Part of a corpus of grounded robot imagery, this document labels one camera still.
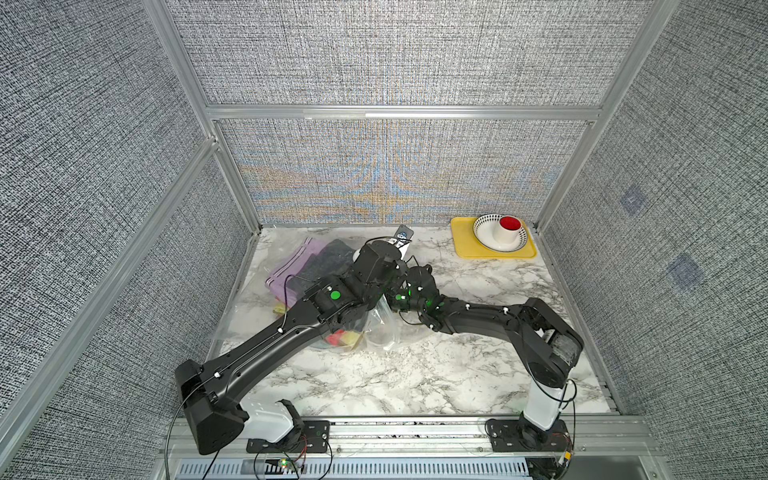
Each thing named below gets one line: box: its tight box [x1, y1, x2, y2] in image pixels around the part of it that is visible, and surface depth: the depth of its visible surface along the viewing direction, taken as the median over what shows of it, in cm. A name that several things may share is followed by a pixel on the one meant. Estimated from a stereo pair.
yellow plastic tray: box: [450, 217, 537, 259], surface depth 116 cm
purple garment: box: [265, 237, 332, 308], surface depth 94 cm
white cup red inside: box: [493, 215, 522, 245], surface depth 112 cm
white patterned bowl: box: [473, 214, 528, 253], surface depth 116 cm
